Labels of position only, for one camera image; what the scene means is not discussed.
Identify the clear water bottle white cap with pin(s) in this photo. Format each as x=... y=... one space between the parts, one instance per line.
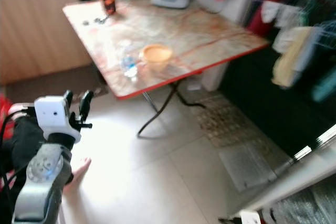
x=129 y=64

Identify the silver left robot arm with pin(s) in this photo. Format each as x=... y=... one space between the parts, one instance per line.
x=42 y=177

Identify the white fridge door liner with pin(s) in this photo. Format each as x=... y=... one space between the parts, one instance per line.
x=289 y=179

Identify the red plastic stool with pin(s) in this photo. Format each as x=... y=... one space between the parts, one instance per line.
x=4 y=111

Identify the wooden base cabinet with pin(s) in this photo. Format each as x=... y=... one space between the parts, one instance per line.
x=37 y=35

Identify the black round disc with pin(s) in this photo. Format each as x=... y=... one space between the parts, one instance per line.
x=86 y=22

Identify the orange bowl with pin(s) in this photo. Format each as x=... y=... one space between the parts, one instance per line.
x=156 y=54

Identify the marble pattern folding table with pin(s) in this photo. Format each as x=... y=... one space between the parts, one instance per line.
x=199 y=30

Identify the beige patterned floor mat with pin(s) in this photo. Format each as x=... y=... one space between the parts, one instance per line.
x=226 y=124

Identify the red hanging cloth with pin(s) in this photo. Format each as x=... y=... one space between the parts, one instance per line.
x=260 y=17

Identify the yellow hanging towel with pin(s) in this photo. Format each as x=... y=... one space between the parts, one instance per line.
x=291 y=56

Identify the white hanging cloth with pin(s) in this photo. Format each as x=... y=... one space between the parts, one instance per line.
x=281 y=13

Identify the silver bubble foil bag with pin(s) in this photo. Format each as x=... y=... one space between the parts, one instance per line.
x=310 y=203

